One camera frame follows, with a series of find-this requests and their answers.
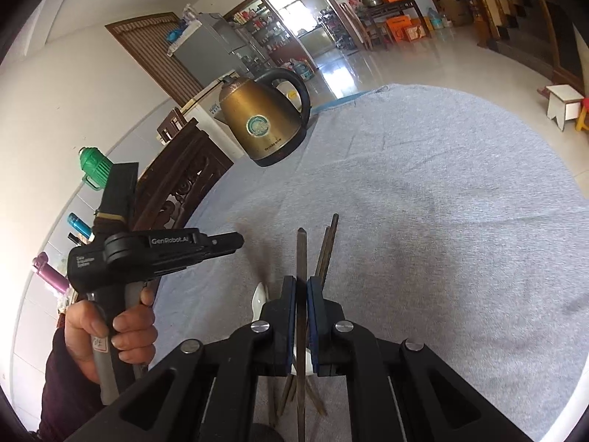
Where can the white chest freezer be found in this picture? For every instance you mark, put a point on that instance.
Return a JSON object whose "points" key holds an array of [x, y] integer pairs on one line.
{"points": [[205, 108]]}

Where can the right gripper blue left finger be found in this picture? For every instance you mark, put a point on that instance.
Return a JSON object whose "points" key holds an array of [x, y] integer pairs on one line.
{"points": [[277, 341]]}

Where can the teal water bottle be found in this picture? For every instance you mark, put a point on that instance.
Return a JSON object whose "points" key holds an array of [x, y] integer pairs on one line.
{"points": [[79, 225]]}

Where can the white ceramic spoon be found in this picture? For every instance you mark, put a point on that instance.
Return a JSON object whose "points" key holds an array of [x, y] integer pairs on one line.
{"points": [[260, 297]]}

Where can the grey table cloth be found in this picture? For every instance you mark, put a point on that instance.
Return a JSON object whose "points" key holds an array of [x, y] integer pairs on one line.
{"points": [[457, 225]]}

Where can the bronze electric kettle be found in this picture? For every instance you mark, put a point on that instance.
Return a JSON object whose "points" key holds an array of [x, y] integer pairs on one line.
{"points": [[262, 119]]}

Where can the purple water bottle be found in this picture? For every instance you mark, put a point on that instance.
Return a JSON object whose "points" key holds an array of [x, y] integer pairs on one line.
{"points": [[44, 270]]}

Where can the brown wooden door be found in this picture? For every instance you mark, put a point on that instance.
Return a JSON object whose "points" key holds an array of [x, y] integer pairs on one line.
{"points": [[145, 39]]}

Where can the orange cardboard box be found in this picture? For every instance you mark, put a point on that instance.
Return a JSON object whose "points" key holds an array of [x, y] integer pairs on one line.
{"points": [[396, 26]]}

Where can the dark carved wooden sideboard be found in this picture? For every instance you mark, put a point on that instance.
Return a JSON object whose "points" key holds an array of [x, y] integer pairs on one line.
{"points": [[177, 181]]}

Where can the white small stool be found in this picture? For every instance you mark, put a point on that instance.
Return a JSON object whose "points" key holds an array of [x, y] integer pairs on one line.
{"points": [[564, 104]]}

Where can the dark chopstick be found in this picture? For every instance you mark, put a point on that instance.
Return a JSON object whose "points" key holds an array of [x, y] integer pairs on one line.
{"points": [[327, 245], [301, 327]]}

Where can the grey refrigerator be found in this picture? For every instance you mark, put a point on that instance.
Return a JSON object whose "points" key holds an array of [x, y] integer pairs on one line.
{"points": [[210, 47]]}

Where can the green thermos jug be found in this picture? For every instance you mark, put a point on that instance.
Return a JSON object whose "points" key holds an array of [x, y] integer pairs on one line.
{"points": [[95, 166]]}

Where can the left hand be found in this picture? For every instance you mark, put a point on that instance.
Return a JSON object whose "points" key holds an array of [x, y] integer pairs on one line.
{"points": [[135, 333]]}

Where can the dark wooden side table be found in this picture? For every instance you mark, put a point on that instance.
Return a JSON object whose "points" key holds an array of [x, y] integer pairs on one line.
{"points": [[373, 25]]}

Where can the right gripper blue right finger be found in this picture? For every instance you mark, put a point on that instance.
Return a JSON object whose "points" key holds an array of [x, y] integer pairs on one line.
{"points": [[323, 314]]}

